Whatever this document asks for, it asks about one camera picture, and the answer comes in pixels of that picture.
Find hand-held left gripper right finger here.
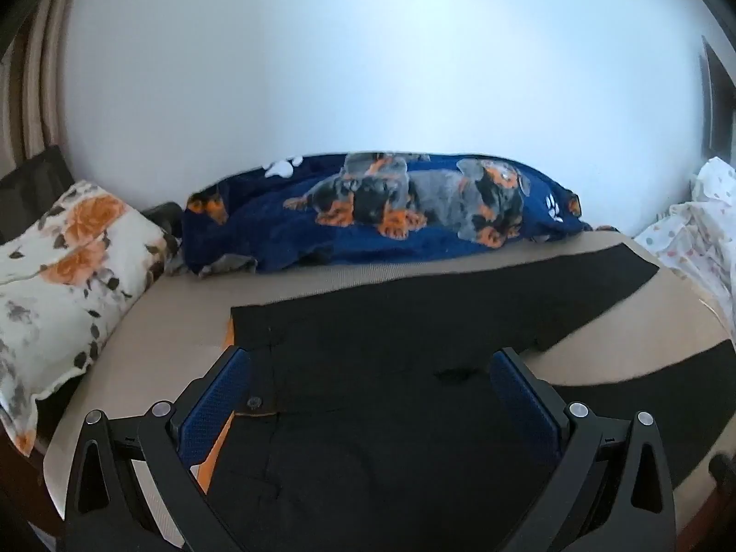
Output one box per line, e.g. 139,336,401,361
489,346,676,552

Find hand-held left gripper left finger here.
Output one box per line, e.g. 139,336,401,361
64,345,254,552

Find black pants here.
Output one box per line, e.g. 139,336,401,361
195,241,736,552

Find beige bed mattress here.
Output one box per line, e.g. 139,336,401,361
43,227,736,541

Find floral white orange pillow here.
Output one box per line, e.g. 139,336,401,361
0,180,173,455

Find blue dog print blanket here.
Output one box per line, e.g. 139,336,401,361
183,151,596,277

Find white dotted duvet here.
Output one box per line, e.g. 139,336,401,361
632,156,736,340

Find dark headboard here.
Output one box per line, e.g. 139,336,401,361
0,145,74,242

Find beige curtain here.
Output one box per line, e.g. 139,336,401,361
20,0,78,159

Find grey door frame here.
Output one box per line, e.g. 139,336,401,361
698,34,736,163

